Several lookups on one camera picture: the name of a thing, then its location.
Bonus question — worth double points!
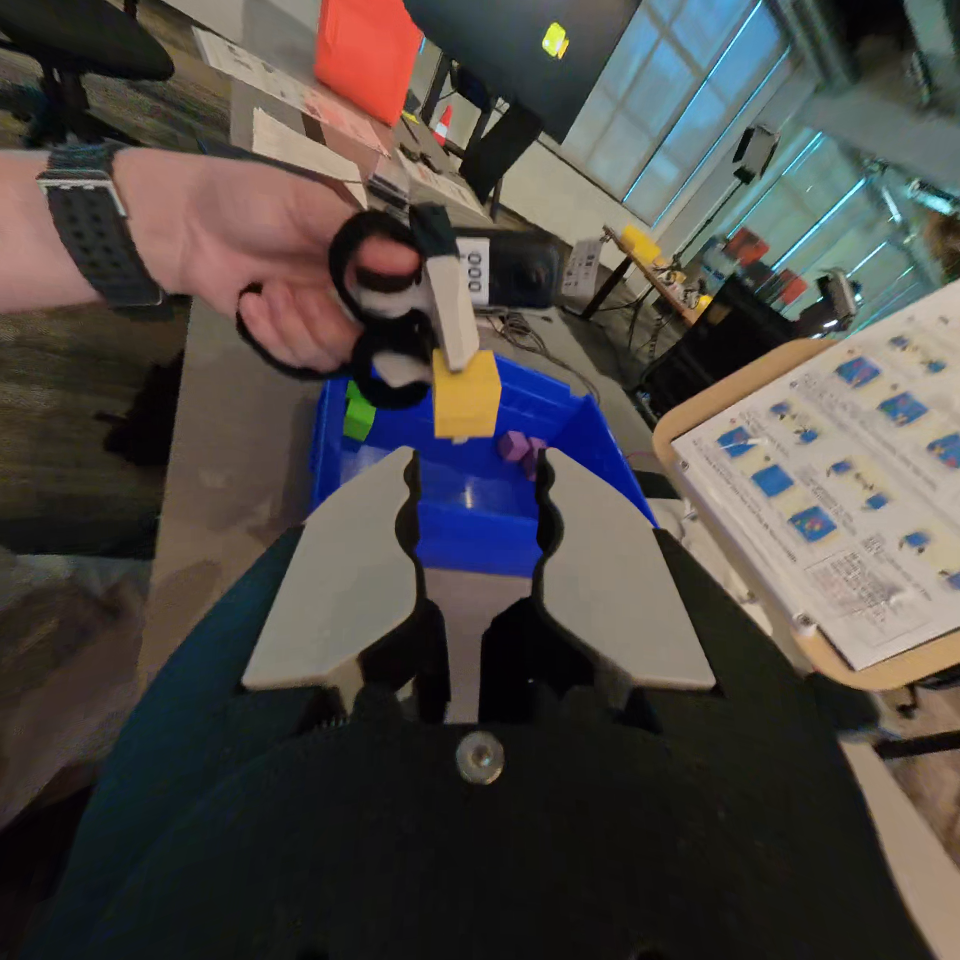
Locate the person's left forearm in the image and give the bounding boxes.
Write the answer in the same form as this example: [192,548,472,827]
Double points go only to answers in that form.
[0,168,102,312]

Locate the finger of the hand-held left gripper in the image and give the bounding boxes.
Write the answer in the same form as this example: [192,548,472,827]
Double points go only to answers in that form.
[424,253,483,375]

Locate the black monitor screen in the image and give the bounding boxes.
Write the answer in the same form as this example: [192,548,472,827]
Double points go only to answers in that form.
[403,0,644,145]

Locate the black cable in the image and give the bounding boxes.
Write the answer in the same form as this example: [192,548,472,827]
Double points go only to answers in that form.
[483,311,601,402]

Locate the wooden side table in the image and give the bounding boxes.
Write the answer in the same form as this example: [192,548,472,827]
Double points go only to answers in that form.
[581,223,714,325]

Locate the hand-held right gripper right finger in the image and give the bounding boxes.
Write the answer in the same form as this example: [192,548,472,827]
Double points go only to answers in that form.
[534,447,718,692]

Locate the red storage crate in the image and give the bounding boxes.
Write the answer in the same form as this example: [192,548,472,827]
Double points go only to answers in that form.
[723,227,810,305]

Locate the black cabinet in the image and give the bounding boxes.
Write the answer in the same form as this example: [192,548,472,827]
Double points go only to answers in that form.
[637,276,800,417]

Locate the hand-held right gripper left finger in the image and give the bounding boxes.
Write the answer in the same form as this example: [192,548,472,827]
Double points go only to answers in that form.
[240,447,430,692]

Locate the studio softbox light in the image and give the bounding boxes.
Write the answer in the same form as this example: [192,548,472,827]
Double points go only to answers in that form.
[731,123,781,186]

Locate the white printed papers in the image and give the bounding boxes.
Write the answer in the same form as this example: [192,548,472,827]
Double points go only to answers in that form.
[193,26,393,160]

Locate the black office chair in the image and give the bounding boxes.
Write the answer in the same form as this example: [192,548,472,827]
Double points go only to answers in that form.
[0,0,175,147]

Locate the blue plastic bin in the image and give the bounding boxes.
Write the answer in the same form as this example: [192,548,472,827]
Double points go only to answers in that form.
[309,354,660,579]

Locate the white picture sign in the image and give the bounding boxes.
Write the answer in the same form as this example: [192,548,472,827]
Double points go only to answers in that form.
[562,237,606,312]

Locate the yellow wooden cube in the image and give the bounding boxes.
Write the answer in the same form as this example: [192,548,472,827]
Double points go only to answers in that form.
[432,348,503,444]

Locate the orange plastic box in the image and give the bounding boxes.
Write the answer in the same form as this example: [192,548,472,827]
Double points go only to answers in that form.
[313,0,425,127]

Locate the white printed paper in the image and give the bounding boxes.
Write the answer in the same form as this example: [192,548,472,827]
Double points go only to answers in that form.
[671,281,960,672]

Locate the person's left hand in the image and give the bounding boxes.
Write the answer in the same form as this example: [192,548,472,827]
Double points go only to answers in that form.
[112,146,421,374]

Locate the pale desk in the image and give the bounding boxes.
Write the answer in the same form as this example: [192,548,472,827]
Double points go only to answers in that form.
[135,71,960,960]

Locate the black wrist watch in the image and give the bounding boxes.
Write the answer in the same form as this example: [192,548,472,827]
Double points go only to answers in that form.
[36,141,170,310]

